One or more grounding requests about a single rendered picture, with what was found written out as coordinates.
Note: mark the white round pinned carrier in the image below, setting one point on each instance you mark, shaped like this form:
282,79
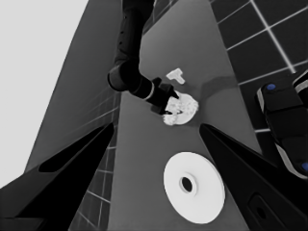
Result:
186,119

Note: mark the dark robot body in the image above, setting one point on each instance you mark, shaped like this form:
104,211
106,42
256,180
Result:
282,122

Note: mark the small white T-shaped piece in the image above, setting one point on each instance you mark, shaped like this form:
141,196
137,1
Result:
176,74

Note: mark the large thick white disc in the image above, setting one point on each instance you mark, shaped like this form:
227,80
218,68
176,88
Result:
205,199

